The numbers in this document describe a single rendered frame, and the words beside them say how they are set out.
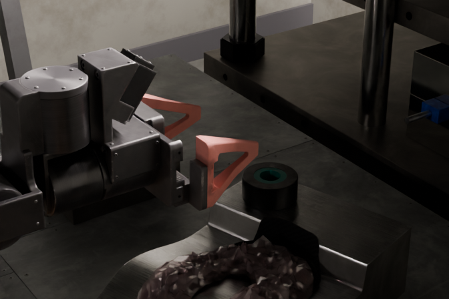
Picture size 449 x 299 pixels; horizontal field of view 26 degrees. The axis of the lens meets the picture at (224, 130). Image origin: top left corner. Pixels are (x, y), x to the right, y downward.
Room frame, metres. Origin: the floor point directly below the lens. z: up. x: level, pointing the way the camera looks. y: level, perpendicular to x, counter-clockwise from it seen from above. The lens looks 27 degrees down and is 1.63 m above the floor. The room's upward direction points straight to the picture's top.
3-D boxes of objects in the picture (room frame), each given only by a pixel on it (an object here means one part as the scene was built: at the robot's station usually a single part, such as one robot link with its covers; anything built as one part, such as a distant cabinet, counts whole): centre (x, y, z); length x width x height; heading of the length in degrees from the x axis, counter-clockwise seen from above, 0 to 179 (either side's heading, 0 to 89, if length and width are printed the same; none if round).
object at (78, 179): (0.75, 0.14, 1.21); 0.07 x 0.06 x 0.07; 126
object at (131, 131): (0.79, 0.09, 1.25); 0.07 x 0.06 x 0.11; 36
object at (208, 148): (0.80, 0.01, 1.20); 0.09 x 0.07 x 0.07; 126
